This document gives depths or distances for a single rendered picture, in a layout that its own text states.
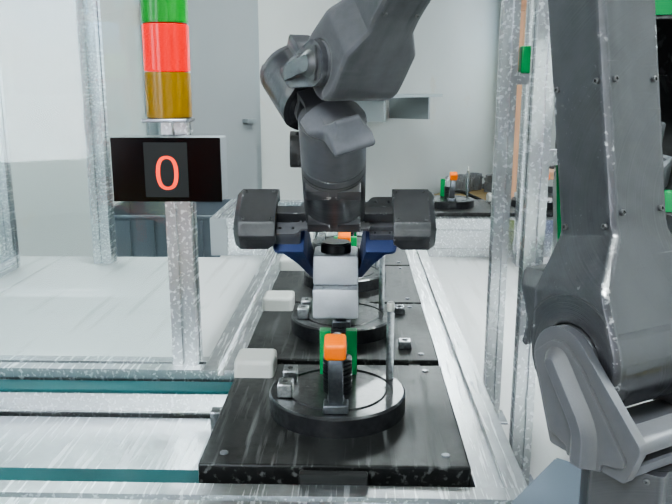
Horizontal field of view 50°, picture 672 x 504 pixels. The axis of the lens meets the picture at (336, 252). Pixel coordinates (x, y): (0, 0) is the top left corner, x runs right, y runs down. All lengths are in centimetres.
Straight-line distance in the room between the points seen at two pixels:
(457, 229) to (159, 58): 125
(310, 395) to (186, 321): 22
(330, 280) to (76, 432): 35
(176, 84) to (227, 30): 514
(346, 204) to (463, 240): 130
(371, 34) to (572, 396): 29
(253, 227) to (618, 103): 39
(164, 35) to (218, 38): 506
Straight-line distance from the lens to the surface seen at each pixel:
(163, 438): 85
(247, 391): 81
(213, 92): 582
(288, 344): 95
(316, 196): 63
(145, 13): 83
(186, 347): 92
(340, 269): 70
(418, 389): 82
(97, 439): 86
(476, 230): 193
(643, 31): 39
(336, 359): 66
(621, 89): 37
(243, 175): 607
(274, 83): 66
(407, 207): 68
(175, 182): 82
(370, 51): 55
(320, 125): 59
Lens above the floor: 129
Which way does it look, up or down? 13 degrees down
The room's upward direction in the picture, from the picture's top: straight up
